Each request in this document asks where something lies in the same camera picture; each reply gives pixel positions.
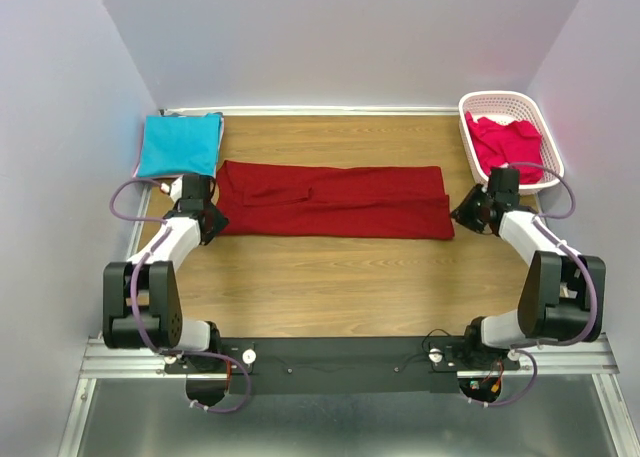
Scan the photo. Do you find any folded cyan t-shirt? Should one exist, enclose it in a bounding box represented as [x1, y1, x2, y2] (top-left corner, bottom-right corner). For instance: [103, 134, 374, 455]
[134, 113, 224, 173]

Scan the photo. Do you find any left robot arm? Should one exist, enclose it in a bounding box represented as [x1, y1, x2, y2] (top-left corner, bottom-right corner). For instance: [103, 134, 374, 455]
[102, 174, 233, 372]

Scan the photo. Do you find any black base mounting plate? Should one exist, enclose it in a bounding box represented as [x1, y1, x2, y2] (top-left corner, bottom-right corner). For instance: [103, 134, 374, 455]
[164, 335, 521, 397]

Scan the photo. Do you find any dark red t-shirt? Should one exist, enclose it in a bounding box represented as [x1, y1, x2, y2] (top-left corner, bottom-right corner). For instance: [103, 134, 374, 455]
[217, 160, 454, 240]

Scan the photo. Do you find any pink plastic laundry basket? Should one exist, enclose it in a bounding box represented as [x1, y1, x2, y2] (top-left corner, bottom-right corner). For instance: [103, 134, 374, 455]
[458, 90, 564, 195]

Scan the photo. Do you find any magenta t-shirt in basket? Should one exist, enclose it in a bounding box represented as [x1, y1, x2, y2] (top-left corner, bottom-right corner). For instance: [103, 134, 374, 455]
[465, 112, 542, 175]

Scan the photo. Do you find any aluminium table edge rail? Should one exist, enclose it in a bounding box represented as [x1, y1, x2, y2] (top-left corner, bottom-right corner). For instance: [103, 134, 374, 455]
[159, 105, 458, 117]

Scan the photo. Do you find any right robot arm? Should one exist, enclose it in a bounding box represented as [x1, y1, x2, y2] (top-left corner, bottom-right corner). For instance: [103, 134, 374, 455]
[451, 163, 606, 369]

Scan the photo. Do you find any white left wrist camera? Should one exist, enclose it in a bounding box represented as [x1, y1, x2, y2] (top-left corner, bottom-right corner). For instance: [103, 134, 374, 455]
[160, 176, 183, 202]

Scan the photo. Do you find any front aluminium rail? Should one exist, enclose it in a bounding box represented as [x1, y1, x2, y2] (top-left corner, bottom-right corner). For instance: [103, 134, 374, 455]
[79, 336, 619, 379]

